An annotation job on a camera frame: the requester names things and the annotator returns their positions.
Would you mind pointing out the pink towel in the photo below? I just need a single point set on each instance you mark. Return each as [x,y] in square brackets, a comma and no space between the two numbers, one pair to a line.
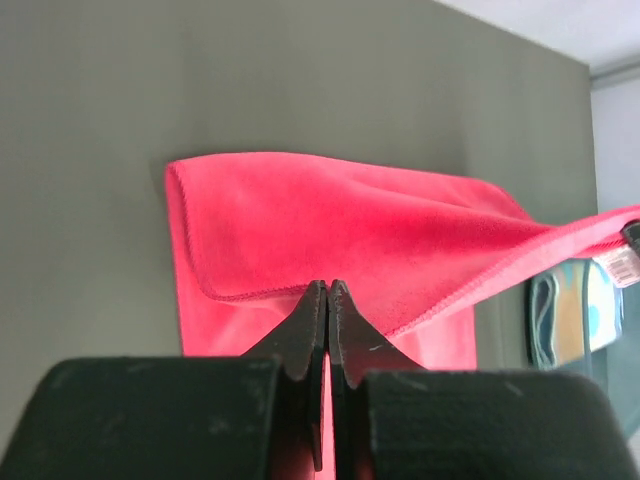
[250,230]

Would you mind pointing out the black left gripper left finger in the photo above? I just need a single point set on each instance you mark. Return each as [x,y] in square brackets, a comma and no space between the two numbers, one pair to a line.
[254,416]

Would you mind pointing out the blue polka dot towel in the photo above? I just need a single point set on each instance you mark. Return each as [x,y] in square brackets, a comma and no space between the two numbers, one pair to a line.
[574,310]

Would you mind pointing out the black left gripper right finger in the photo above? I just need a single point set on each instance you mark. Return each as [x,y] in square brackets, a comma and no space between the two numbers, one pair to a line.
[396,420]

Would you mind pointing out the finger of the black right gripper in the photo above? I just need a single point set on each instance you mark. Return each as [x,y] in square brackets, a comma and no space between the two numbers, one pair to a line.
[631,234]

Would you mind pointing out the right aluminium frame post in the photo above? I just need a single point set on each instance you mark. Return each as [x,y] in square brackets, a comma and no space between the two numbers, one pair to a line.
[614,75]

